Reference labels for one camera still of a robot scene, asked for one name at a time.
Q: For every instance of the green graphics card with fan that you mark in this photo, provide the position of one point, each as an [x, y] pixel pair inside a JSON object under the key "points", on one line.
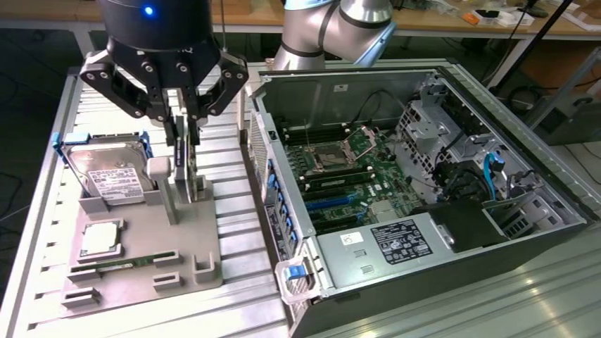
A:
{"points": [[184, 165]]}

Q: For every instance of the silver chipset heat sink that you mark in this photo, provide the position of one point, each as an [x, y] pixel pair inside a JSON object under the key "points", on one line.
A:
{"points": [[386, 210]]}

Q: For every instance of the grey power supply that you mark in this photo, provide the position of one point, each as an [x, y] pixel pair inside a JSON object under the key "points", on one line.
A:
{"points": [[356, 260]]}

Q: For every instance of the open black PC case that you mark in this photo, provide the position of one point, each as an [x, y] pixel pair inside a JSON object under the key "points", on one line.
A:
{"points": [[470, 281]]}

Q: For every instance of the thin locking lever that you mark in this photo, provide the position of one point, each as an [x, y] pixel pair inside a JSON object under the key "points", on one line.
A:
{"points": [[308, 134]]}

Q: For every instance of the metal socket cover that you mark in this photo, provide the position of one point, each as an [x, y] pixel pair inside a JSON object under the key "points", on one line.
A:
{"points": [[354, 135]]}

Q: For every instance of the black RAM stick with label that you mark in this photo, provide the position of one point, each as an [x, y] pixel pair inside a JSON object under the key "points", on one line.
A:
{"points": [[336, 182]]}

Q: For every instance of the black expansion slot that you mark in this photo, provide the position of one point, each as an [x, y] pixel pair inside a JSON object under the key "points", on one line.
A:
{"points": [[336, 221]]}

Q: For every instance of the grey parts rack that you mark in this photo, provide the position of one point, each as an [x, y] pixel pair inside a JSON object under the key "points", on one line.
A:
{"points": [[140, 239]]}

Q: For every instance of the black plastic shroud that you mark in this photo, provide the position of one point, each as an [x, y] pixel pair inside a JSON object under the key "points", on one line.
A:
{"points": [[466, 225]]}

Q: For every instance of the black slanted pole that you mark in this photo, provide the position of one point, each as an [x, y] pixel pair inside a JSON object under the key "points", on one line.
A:
{"points": [[556, 17]]}

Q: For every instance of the blue expansion slot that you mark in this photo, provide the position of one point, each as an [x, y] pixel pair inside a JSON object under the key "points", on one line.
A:
{"points": [[331, 203]]}

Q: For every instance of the metal disk bay cage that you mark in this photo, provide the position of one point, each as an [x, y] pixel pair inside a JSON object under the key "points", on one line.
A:
{"points": [[426, 132]]}

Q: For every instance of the green RAM stick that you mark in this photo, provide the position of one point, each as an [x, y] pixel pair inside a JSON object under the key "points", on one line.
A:
{"points": [[127, 262]]}

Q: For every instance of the hard disk with blue bracket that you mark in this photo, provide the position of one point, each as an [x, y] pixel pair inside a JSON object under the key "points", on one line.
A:
{"points": [[108, 169]]}

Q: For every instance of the white and black box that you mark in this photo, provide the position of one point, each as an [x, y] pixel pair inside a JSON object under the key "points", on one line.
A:
{"points": [[504, 20]]}

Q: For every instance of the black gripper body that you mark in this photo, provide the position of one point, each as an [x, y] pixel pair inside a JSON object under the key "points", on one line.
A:
{"points": [[160, 31]]}

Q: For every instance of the silver CPU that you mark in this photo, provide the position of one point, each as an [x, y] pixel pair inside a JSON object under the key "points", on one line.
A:
{"points": [[99, 239]]}

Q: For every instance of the dark grey box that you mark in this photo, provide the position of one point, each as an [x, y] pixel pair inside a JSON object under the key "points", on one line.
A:
{"points": [[578, 123]]}

